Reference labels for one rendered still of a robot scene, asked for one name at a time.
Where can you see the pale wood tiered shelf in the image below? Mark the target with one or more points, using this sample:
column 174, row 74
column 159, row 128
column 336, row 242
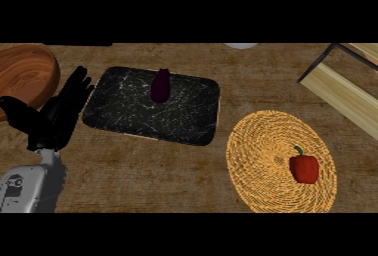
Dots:
column 344, row 90

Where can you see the red bell pepper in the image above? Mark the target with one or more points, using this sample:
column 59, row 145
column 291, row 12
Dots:
column 304, row 168

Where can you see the black marble cutting board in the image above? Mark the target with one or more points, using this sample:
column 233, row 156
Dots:
column 147, row 113

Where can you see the dark purple eggplant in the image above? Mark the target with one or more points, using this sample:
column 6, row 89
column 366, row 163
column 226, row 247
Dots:
column 159, row 85

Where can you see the round woven wicker placemat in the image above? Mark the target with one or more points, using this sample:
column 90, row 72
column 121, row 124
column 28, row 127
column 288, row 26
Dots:
column 270, row 150

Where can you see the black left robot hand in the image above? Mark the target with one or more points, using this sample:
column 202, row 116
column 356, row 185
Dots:
column 57, row 113

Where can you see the brown wooden bowl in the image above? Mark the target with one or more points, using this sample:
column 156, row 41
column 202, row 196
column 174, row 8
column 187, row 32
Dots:
column 23, row 73

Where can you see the white round object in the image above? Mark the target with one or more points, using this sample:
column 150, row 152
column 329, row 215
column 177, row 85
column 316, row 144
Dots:
column 241, row 45

